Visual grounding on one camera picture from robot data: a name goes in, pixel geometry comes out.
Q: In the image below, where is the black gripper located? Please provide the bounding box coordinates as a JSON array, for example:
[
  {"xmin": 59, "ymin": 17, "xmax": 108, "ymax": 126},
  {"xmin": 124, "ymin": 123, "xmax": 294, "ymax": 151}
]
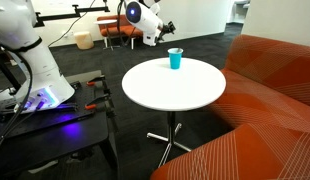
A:
[{"xmin": 156, "ymin": 20, "xmax": 177, "ymax": 43}]

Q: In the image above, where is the blue plastic cup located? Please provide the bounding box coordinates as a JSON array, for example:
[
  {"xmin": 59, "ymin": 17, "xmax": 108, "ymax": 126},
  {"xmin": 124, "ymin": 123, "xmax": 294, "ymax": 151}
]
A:
[{"xmin": 167, "ymin": 47, "xmax": 184, "ymax": 70}]

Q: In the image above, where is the small orange lounge sofa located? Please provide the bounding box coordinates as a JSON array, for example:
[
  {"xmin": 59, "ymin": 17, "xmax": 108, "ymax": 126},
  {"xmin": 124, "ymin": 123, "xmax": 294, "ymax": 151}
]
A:
[{"xmin": 96, "ymin": 13, "xmax": 144, "ymax": 39}]

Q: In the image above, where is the small white side table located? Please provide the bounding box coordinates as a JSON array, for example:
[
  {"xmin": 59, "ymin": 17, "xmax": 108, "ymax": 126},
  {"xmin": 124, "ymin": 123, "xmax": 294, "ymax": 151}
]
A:
[{"xmin": 93, "ymin": 19, "xmax": 121, "ymax": 52}]

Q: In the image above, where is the beige round stool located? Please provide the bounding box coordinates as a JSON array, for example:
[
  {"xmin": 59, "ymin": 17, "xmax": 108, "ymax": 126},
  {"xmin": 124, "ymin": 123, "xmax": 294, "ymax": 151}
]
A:
[{"xmin": 73, "ymin": 30, "xmax": 95, "ymax": 51}]

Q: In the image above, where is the orange black spring clamp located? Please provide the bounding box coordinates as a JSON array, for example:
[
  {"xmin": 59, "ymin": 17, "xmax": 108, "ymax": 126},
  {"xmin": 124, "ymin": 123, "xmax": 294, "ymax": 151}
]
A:
[
  {"xmin": 85, "ymin": 75, "xmax": 108, "ymax": 87},
  {"xmin": 84, "ymin": 93, "xmax": 113, "ymax": 111}
]

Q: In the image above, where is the orange patterned sofa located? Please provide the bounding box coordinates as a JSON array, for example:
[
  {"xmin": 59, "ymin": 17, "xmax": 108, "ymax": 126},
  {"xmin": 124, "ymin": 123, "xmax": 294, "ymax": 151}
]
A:
[{"xmin": 149, "ymin": 34, "xmax": 310, "ymax": 180}]

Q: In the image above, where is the black workbench table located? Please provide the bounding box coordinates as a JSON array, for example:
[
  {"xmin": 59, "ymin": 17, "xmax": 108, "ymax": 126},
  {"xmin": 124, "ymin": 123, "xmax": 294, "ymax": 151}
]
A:
[{"xmin": 0, "ymin": 69, "xmax": 121, "ymax": 180}]

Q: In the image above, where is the white floor object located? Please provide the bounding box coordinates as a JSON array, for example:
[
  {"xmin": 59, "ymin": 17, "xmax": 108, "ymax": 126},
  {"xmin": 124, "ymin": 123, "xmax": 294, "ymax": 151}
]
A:
[{"xmin": 27, "ymin": 159, "xmax": 59, "ymax": 175}]

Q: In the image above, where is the white round pedestal table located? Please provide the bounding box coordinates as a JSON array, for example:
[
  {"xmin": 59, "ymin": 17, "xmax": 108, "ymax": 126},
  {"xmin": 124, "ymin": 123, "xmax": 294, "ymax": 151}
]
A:
[{"xmin": 121, "ymin": 57, "xmax": 227, "ymax": 169}]

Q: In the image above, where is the thin black hanging cable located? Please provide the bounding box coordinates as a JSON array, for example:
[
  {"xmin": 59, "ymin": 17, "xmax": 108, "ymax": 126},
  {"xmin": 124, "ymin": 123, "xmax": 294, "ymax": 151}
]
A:
[{"xmin": 47, "ymin": 0, "xmax": 97, "ymax": 48}]

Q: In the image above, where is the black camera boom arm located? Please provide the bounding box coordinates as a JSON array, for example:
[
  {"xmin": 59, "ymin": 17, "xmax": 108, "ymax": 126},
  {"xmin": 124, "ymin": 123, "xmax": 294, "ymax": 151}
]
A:
[{"xmin": 34, "ymin": 3, "xmax": 111, "ymax": 28}]

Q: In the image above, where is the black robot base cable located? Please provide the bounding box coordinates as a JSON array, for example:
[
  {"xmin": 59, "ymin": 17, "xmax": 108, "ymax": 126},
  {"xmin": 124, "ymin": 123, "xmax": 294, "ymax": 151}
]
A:
[{"xmin": 0, "ymin": 41, "xmax": 35, "ymax": 155}]

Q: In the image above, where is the black stand post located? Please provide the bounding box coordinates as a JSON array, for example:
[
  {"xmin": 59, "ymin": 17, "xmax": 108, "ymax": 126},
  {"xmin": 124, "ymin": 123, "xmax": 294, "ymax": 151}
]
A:
[{"xmin": 0, "ymin": 49, "xmax": 22, "ymax": 98}]

